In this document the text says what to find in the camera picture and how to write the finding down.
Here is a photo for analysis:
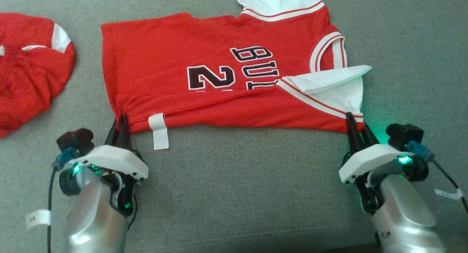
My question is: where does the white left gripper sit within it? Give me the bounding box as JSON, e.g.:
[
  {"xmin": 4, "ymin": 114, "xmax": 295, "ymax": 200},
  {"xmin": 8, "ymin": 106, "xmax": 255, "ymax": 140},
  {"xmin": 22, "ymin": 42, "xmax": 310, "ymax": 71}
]
[{"xmin": 67, "ymin": 113, "xmax": 149, "ymax": 180}]

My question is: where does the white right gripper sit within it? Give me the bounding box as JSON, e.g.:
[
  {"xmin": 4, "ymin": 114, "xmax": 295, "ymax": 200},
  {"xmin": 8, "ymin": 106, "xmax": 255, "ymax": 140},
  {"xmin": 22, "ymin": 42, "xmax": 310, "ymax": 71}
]
[{"xmin": 339, "ymin": 112, "xmax": 414, "ymax": 184}]

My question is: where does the red basketball jersey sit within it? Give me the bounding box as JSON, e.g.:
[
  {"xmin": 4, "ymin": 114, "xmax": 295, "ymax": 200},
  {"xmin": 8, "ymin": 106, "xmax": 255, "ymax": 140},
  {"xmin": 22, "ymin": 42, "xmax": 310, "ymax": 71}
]
[{"xmin": 100, "ymin": 0, "xmax": 373, "ymax": 151}]

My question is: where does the red shorts white stripe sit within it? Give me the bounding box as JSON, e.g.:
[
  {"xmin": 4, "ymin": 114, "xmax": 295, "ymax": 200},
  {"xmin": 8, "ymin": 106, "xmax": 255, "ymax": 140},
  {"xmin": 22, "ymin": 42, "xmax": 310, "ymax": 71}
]
[{"xmin": 0, "ymin": 12, "xmax": 77, "ymax": 139}]

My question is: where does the large grey sofa ottoman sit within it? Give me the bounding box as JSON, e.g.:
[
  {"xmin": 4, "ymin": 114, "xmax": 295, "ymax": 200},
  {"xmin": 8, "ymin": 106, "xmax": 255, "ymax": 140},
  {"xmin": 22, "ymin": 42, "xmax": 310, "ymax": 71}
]
[{"xmin": 0, "ymin": 0, "xmax": 468, "ymax": 253}]

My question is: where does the blue left cable connector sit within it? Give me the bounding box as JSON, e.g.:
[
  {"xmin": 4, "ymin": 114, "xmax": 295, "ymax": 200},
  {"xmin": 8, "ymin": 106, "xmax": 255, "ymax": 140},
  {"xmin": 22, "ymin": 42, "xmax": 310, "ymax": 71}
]
[{"xmin": 52, "ymin": 147, "xmax": 80, "ymax": 171}]

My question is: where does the blue cable connector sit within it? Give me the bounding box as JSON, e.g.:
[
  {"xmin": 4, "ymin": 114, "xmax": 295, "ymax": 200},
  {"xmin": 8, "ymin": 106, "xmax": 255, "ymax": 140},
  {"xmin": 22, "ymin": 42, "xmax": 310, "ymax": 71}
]
[
  {"xmin": 52, "ymin": 147, "xmax": 80, "ymax": 171},
  {"xmin": 405, "ymin": 140, "xmax": 436, "ymax": 163}
]

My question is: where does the blue right cable connector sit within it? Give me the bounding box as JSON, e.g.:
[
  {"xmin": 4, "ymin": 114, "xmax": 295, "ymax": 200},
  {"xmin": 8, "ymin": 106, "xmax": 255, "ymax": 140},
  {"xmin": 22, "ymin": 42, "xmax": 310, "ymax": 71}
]
[{"xmin": 405, "ymin": 140, "xmax": 436, "ymax": 163}]

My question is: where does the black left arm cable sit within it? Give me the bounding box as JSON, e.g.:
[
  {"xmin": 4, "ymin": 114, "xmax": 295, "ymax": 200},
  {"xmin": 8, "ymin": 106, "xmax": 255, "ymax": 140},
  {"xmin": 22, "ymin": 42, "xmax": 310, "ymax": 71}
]
[{"xmin": 46, "ymin": 167, "xmax": 60, "ymax": 253}]

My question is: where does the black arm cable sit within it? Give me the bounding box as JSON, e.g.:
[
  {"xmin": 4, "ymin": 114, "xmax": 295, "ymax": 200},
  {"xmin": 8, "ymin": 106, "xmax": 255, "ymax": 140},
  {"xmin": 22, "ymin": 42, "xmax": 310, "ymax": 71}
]
[
  {"xmin": 46, "ymin": 167, "xmax": 60, "ymax": 253},
  {"xmin": 431, "ymin": 157, "xmax": 468, "ymax": 214}
]

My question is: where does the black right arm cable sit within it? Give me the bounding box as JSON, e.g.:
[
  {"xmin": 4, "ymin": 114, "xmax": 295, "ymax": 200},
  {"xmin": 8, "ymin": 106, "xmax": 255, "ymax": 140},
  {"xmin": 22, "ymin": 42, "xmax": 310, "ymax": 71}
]
[{"xmin": 431, "ymin": 157, "xmax": 468, "ymax": 214}]

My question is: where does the white right cable label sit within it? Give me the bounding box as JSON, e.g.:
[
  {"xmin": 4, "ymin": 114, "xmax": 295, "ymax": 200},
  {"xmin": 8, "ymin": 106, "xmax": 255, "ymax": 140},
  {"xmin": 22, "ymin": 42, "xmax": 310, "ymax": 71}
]
[{"xmin": 434, "ymin": 188, "xmax": 463, "ymax": 201}]

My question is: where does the white cable label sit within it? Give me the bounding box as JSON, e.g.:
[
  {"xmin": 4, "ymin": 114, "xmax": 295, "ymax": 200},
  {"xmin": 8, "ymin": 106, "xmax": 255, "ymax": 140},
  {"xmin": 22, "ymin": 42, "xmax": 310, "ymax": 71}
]
[
  {"xmin": 25, "ymin": 209, "xmax": 52, "ymax": 230},
  {"xmin": 434, "ymin": 188, "xmax": 463, "ymax": 201}
]

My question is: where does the white left cable label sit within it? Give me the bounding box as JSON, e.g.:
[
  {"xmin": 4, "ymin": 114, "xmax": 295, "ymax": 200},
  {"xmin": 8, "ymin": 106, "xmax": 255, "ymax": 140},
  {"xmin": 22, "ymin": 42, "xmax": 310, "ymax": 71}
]
[{"xmin": 25, "ymin": 209, "xmax": 52, "ymax": 230}]

